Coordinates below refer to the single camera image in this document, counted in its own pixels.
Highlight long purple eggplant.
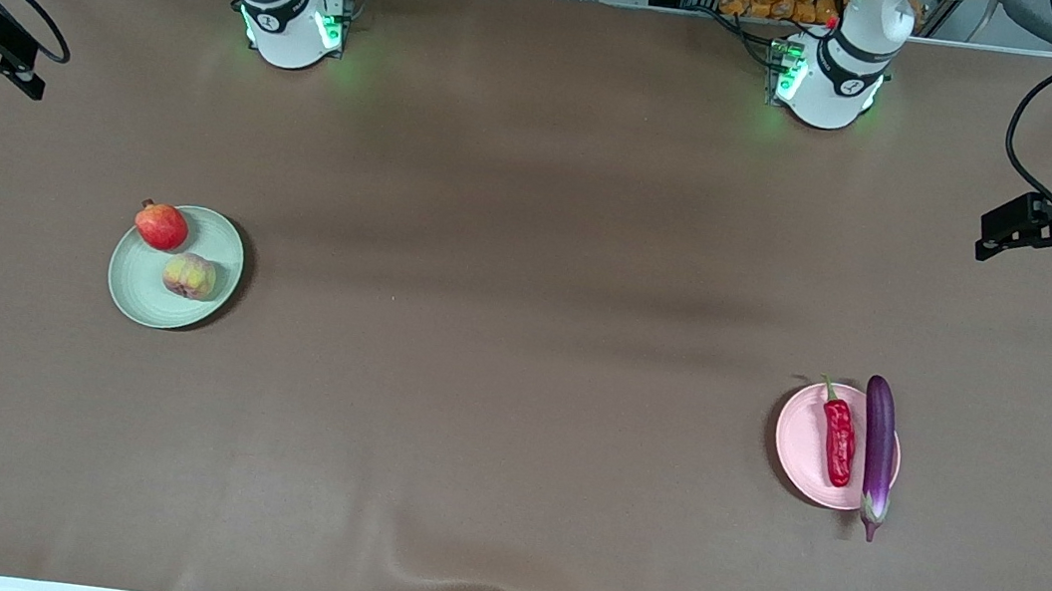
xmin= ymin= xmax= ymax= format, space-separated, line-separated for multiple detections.
xmin=849 ymin=374 xmax=908 ymax=544

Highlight red chili pepper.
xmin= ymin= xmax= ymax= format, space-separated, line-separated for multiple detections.
xmin=809 ymin=375 xmax=865 ymax=490

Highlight red pomegranate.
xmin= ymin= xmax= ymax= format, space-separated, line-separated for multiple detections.
xmin=131 ymin=198 xmax=192 ymax=255

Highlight yellow pink peach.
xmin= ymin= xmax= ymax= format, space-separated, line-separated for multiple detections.
xmin=160 ymin=250 xmax=219 ymax=303

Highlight pink plate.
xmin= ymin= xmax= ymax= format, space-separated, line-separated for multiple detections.
xmin=768 ymin=377 xmax=910 ymax=517

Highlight pale green plate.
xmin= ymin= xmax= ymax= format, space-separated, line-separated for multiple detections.
xmin=103 ymin=197 xmax=251 ymax=339

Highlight brown table cloth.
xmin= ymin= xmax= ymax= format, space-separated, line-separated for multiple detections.
xmin=0 ymin=0 xmax=1052 ymax=591

